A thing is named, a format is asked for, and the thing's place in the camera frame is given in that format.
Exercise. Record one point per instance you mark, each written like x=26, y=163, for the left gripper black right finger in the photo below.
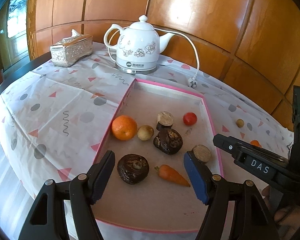
x=251, y=218

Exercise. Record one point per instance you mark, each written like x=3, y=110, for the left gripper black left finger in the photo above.
x=46, y=218

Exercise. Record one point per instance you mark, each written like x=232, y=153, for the orange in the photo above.
x=124, y=127
x=255, y=143

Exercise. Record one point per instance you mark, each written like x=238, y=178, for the cut brown cylinder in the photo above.
x=164, y=120
x=202, y=153

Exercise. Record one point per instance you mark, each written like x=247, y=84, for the orange carrot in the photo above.
x=167, y=173

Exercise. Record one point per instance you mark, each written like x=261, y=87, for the small tan round fruit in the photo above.
x=145, y=132

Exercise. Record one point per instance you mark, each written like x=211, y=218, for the dark brown wrinkled fruit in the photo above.
x=169, y=141

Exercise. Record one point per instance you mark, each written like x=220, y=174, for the red tomato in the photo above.
x=189, y=119

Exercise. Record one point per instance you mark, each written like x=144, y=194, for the person right hand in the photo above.
x=288, y=216

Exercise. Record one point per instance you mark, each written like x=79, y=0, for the pink edged white tray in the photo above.
x=156, y=205

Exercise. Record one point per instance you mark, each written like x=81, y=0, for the patterned white tablecloth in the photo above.
x=52, y=120

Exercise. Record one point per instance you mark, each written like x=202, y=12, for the silver embossed tissue box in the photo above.
x=69, y=50

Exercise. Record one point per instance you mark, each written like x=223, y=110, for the wooden panel cabinet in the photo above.
x=251, y=45

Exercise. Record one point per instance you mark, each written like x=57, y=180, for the wooden glass door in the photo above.
x=13, y=36

